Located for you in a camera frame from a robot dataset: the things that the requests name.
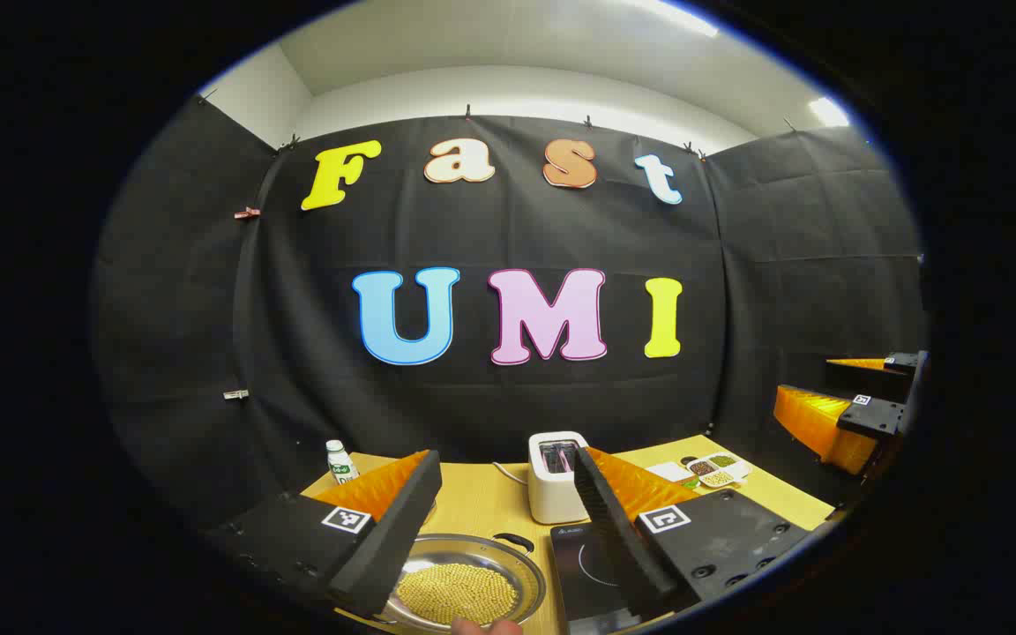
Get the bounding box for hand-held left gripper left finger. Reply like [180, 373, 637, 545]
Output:
[208, 450, 443, 616]

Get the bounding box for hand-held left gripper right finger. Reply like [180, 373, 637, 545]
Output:
[571, 445, 813, 624]

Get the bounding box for black induction cooktop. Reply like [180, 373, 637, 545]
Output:
[549, 520, 650, 635]

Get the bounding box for steel pot with black handles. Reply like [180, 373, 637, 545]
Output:
[380, 532, 549, 634]

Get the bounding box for pile of yellow soybeans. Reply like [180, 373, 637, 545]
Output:
[396, 563, 519, 627]

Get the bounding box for white toaster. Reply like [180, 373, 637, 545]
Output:
[527, 431, 591, 526]

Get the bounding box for white green label bottle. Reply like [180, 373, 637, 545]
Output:
[326, 439, 359, 485]

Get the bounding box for white divided dish of grains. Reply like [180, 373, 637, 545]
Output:
[686, 452, 751, 489]

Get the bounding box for ceiling light panel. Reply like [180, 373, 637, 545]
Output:
[808, 97, 851, 128]

